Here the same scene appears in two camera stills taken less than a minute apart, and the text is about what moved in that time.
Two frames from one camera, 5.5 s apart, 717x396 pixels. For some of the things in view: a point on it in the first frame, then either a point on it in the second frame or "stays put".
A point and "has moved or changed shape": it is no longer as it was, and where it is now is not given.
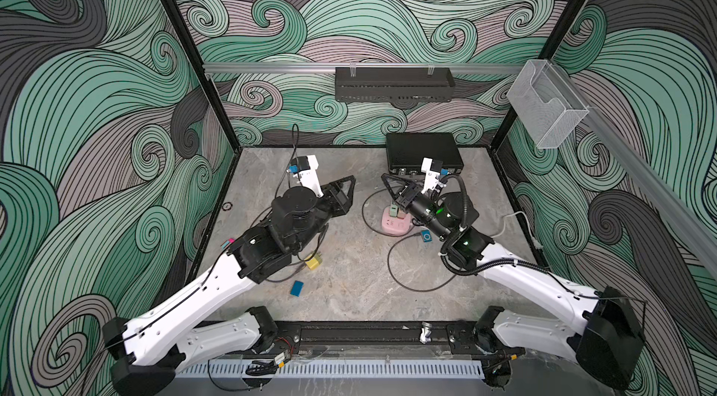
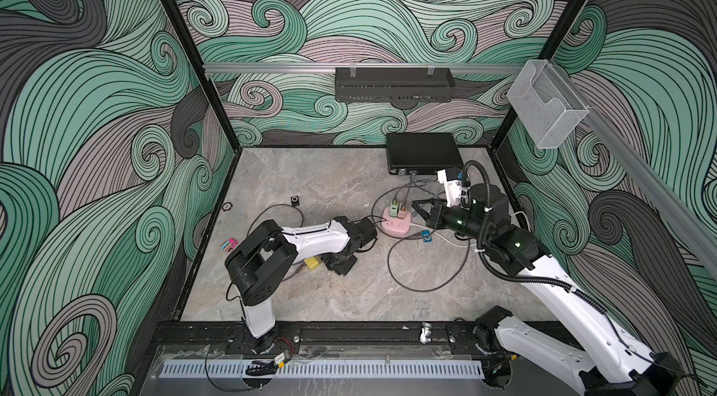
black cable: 363,219 has moved or changed shape
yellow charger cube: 313,263 stays put
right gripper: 405,199 → 433,201
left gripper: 331,200 → 343,271
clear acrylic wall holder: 549,109 stays put
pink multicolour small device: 228,242 stays put
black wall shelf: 394,85 stays put
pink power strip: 395,225 stays put
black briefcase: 405,151 stays put
